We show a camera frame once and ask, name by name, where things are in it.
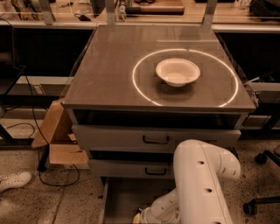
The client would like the brown cardboard box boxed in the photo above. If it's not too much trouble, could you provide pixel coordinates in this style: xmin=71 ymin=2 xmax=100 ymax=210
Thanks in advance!
xmin=31 ymin=100 xmax=88 ymax=172

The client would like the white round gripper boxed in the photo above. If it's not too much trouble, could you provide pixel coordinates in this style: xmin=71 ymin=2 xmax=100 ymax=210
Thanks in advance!
xmin=132 ymin=207 xmax=160 ymax=224

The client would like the grey drawer cabinet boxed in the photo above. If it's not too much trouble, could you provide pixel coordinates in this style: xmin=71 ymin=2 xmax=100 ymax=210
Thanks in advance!
xmin=62 ymin=24 xmax=257 ymax=224

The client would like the white paper bowl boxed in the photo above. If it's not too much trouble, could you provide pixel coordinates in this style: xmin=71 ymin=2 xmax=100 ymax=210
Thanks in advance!
xmin=156 ymin=58 xmax=200 ymax=88

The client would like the grey middle drawer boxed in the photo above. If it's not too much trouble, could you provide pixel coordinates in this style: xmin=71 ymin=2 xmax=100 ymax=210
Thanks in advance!
xmin=88 ymin=159 xmax=174 ymax=179

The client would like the grey open bottom drawer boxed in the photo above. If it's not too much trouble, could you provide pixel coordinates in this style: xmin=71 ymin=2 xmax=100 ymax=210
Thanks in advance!
xmin=98 ymin=178 xmax=175 ymax=224

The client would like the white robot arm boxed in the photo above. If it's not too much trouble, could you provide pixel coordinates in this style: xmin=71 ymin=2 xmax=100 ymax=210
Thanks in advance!
xmin=132 ymin=139 xmax=241 ymax=224

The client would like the black floor cable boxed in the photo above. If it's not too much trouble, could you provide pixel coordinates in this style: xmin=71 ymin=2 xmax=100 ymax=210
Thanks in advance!
xmin=0 ymin=17 xmax=81 ymax=187

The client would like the black office chair base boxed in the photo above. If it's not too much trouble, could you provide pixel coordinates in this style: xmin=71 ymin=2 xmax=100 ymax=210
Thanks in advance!
xmin=242 ymin=144 xmax=280 ymax=217

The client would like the grey top drawer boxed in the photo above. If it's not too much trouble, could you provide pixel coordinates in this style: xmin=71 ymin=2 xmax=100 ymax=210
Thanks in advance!
xmin=73 ymin=125 xmax=241 ymax=153

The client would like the wooden background workbench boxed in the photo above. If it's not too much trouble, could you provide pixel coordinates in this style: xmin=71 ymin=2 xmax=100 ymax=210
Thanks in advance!
xmin=0 ymin=0 xmax=280 ymax=32

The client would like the white sneaker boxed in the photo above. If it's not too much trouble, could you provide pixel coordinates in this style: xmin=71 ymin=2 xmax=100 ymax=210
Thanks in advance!
xmin=0 ymin=171 xmax=32 ymax=193

